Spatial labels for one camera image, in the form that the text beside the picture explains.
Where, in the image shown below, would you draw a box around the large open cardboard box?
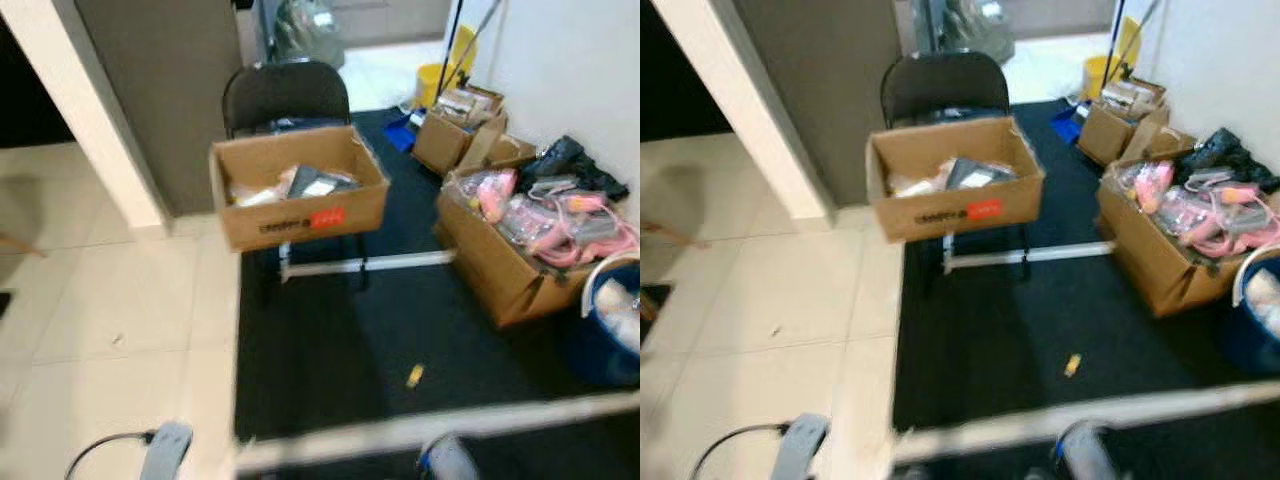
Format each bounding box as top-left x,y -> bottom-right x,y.
1096,155 -> 1280,320
434,165 -> 641,330

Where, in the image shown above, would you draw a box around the clear rubbish bag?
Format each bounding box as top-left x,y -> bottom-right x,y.
269,0 -> 347,70
929,0 -> 1017,67

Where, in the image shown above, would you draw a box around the grey door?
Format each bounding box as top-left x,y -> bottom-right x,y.
734,0 -> 907,217
74,0 -> 242,217

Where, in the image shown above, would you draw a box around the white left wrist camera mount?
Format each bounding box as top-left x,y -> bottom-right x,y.
769,412 -> 832,480
139,420 -> 194,480

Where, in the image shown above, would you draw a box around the yellow mop bucket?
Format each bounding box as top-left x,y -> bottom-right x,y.
1082,15 -> 1142,102
417,25 -> 480,110

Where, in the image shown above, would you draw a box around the black plastic bag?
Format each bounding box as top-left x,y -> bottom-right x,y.
1179,127 -> 1280,194
519,135 -> 632,202

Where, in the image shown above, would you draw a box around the small open cardboard box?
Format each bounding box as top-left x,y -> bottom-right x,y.
1076,75 -> 1170,167
411,85 -> 507,177

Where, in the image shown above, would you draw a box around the white metal bar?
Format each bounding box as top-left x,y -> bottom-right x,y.
279,250 -> 457,280
939,240 -> 1117,274

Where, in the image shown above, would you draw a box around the pink plastic packets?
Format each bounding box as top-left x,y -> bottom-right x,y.
1129,160 -> 1280,260
474,168 -> 641,270

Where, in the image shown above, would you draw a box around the blue dustpan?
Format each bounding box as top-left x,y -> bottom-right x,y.
384,108 -> 427,152
1049,100 -> 1087,142

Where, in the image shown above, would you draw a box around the mop handle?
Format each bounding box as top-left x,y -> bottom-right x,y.
1104,0 -> 1167,91
439,0 -> 502,101

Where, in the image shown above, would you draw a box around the grey plastic packet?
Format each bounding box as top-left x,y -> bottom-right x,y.
945,157 -> 1017,192
285,165 -> 360,200

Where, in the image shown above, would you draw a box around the blue rubbish bin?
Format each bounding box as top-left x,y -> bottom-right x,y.
1214,245 -> 1280,377
564,250 -> 641,387

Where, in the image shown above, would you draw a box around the cardboard box red label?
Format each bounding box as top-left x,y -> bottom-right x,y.
864,115 -> 1047,245
209,124 -> 392,252

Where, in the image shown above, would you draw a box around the white crumpled wrapper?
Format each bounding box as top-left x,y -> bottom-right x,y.
888,172 -> 952,199
228,180 -> 292,209

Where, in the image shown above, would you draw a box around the black floor mat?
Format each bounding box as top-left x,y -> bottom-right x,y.
889,98 -> 1280,480
231,108 -> 641,480

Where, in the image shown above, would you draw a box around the black folding chair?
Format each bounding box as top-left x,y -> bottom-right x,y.
879,52 -> 1033,283
221,60 -> 372,303

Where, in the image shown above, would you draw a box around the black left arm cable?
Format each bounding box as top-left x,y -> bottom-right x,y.
689,422 -> 792,480
64,430 -> 157,480

